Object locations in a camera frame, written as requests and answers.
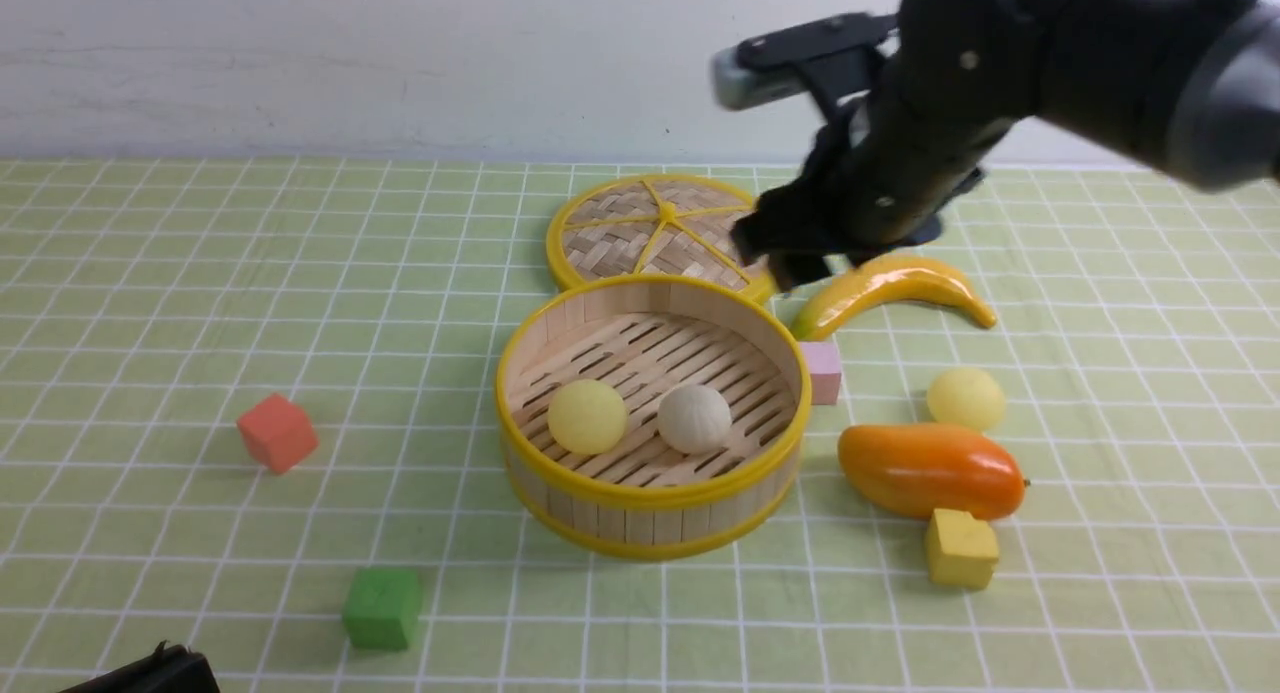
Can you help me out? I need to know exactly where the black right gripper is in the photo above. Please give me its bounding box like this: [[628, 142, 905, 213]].
[[730, 0, 1046, 295]]

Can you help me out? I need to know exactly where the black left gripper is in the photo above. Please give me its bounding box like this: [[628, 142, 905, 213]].
[[63, 640, 221, 693]]

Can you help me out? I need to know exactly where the white bun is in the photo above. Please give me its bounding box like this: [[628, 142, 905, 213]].
[[655, 384, 733, 455]]

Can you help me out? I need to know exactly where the yellow bun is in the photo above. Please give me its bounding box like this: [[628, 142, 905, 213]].
[[547, 379, 628, 457], [925, 368, 1007, 430]]

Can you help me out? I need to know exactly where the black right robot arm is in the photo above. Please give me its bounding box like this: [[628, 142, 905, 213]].
[[710, 0, 1279, 292]]

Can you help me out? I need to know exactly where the woven bamboo steamer lid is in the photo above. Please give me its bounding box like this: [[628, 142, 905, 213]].
[[545, 174, 774, 304]]

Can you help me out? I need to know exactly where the bamboo steamer tray yellow rim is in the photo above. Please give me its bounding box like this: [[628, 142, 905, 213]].
[[494, 274, 812, 560]]

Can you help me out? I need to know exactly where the yellow plastic banana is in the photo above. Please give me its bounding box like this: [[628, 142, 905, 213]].
[[790, 255, 998, 341]]

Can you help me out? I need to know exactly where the pink foam cube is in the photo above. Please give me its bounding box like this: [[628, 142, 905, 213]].
[[797, 339, 844, 406]]

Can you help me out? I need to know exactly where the green foam cube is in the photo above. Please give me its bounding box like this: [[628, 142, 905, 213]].
[[342, 566, 422, 652]]

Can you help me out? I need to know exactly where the orange plastic mango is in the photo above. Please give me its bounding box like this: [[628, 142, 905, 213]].
[[837, 423, 1029, 521]]

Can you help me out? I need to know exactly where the red foam cube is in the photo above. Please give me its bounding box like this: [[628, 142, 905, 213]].
[[236, 393, 319, 475]]

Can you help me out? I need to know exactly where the green checkered tablecloth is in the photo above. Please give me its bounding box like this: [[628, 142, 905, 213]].
[[1, 159, 1279, 692]]

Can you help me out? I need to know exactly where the yellow foam cube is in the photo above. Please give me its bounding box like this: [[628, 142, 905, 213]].
[[925, 509, 1000, 591]]

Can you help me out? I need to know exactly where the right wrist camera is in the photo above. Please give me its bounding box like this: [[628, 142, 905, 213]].
[[710, 12, 897, 120]]

